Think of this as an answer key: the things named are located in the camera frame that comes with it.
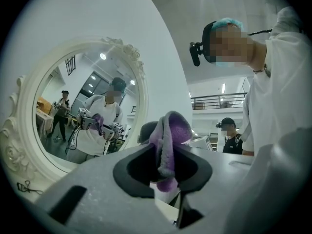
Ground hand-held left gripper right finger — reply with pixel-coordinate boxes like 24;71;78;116
175;128;312;234

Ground person's white shirt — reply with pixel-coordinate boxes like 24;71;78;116
242;6;312;156

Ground black balcony railing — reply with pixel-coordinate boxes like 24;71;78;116
191;93;248;111

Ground teal hair cap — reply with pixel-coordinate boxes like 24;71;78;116
211;18;245;32

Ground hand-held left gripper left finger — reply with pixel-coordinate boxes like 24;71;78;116
31;143;171;234

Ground black eyelash curler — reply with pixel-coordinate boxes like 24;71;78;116
16;180;44;195

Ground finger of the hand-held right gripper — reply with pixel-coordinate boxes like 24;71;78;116
137;121;159;145

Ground black head-mounted camera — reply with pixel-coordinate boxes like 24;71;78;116
189;20;218;67

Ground purple cloth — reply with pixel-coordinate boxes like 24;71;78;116
148;110;193;192

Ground ornate white oval mirror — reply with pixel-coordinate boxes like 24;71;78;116
0;35;149;181

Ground black cord necklace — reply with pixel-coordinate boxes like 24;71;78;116
253;63;272;78

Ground person's head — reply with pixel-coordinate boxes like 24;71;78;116
209;24;267;70

